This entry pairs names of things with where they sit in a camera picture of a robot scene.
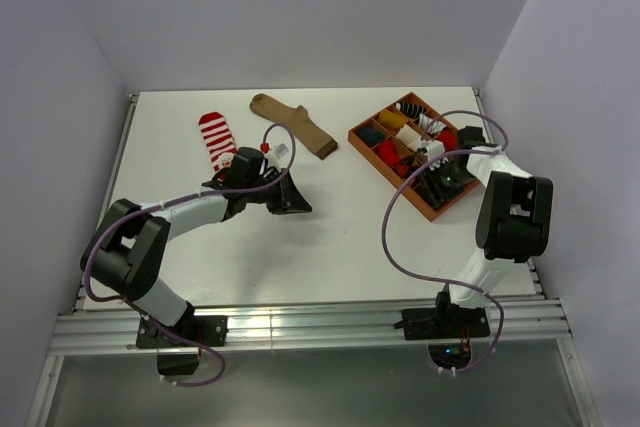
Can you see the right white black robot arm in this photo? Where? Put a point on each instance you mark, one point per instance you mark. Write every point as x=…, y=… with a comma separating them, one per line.
x=513, y=223

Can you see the red white striped santa sock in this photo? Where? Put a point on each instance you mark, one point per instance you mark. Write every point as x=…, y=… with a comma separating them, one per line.
x=218, y=140

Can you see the cream rolled sock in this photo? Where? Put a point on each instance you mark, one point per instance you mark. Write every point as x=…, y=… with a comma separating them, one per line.
x=408, y=137

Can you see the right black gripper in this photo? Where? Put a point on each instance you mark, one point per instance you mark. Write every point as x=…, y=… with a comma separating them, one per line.
x=428, y=178

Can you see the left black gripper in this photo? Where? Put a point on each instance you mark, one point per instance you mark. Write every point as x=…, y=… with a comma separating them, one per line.
x=289, y=200

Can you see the aluminium frame rail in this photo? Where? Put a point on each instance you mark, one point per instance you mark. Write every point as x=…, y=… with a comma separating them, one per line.
x=311, y=302

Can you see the red rolled sock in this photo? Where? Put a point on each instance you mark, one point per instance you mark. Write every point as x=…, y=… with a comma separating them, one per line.
x=448, y=138
x=388, y=153

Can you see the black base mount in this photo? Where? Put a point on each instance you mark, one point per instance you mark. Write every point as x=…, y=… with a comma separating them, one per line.
x=454, y=325
x=180, y=349

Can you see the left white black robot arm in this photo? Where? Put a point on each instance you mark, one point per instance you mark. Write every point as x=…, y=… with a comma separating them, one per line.
x=126, y=251

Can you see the tan beige sock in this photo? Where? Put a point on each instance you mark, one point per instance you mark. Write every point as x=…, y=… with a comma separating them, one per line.
x=297, y=119

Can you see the argyle patterned sock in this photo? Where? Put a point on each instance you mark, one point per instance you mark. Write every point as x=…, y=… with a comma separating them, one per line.
x=406, y=166

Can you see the dark teal rolled sock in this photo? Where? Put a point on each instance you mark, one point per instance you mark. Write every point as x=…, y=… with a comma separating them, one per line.
x=371, y=136

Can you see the mustard yellow rolled sock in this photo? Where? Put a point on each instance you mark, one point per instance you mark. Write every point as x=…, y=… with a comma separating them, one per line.
x=391, y=121

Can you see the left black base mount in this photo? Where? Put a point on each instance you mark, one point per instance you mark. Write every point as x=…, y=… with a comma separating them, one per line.
x=180, y=349

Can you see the orange compartment organizer tray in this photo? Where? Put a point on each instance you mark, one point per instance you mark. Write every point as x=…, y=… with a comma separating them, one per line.
x=410, y=192

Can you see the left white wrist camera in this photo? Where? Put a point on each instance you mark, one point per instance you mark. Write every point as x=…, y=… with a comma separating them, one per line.
x=275, y=152

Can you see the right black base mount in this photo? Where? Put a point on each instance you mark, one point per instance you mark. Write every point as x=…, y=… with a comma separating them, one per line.
x=454, y=325

